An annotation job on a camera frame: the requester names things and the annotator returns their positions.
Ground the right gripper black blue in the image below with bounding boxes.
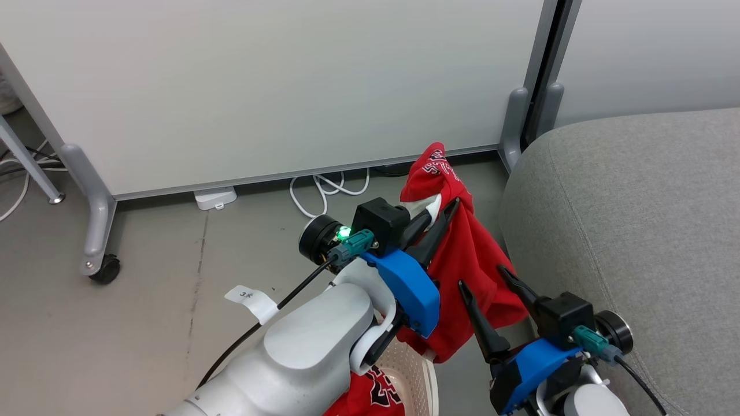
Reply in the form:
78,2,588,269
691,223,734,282
458,264,634,416

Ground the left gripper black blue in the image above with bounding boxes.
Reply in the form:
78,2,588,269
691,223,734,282
299,197,461,339

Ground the red sports jersey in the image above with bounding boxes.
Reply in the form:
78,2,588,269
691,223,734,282
324,142,530,416

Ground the white perforated laundry basket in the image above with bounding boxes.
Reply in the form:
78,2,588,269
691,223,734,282
370,340,440,416

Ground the grey fabric sofa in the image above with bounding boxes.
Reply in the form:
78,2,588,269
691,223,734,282
499,107,740,416

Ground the white power adapter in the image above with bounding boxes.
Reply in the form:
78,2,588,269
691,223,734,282
194,185,238,211

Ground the black caster wheel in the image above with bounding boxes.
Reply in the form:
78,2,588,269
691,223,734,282
90,254,121,285

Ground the grey metal table leg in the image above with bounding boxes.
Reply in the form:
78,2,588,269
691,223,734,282
0,114,66,205

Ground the white looped floor cable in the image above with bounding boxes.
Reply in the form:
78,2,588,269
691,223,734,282
288,167,371,220

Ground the black cable with teal plug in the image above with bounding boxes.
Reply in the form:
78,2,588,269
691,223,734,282
197,229,376,389
572,325,667,416

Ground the white paper cable label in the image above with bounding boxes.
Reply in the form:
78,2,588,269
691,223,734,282
224,285,280,325

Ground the white partition with grey frame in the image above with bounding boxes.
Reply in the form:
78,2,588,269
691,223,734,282
523,0,740,145
0,0,560,278

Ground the thin black floor cable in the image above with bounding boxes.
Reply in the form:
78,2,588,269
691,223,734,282
0,146,65,172

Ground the thin white cable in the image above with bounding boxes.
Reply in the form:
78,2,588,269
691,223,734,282
0,138,65,224

